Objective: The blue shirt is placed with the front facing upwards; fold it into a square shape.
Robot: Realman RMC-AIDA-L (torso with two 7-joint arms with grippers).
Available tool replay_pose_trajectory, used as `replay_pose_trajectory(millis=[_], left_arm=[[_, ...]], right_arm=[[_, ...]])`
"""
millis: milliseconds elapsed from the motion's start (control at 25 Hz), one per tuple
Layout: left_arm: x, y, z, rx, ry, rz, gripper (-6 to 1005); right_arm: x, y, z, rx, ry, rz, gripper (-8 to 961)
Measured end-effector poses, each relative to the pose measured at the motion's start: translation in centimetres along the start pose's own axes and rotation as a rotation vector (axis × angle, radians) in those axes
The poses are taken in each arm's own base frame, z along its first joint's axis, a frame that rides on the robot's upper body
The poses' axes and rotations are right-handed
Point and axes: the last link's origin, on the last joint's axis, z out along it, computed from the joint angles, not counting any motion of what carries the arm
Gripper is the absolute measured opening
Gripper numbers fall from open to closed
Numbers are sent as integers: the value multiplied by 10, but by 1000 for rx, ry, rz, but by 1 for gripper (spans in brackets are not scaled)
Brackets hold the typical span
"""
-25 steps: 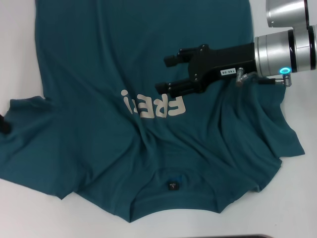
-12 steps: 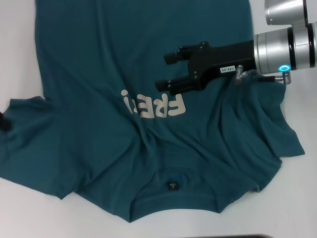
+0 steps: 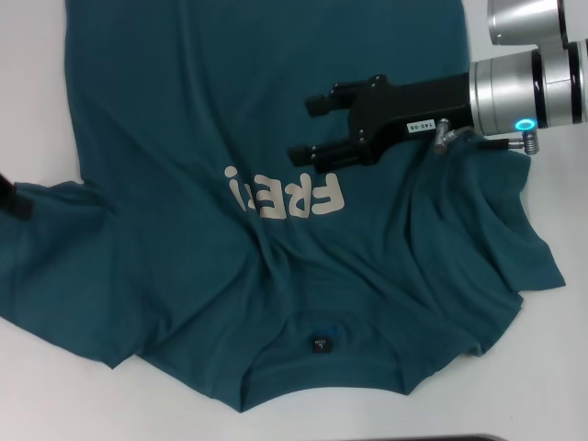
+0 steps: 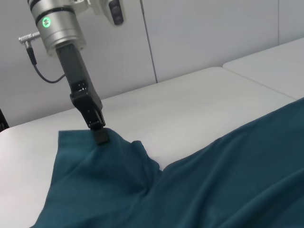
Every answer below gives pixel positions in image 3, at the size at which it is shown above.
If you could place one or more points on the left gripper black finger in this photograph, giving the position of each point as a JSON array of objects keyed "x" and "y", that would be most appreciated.
[{"x": 16, "y": 197}]

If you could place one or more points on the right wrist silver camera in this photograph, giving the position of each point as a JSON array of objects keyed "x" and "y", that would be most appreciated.
[{"x": 519, "y": 20}]

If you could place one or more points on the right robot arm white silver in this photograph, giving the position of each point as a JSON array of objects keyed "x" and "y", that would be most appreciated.
[{"x": 505, "y": 92}]

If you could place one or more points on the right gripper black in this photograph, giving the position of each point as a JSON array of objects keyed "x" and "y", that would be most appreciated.
[{"x": 413, "y": 105}]

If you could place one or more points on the teal blue printed t-shirt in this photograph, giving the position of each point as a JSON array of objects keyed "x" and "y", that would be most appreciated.
[{"x": 184, "y": 252}]

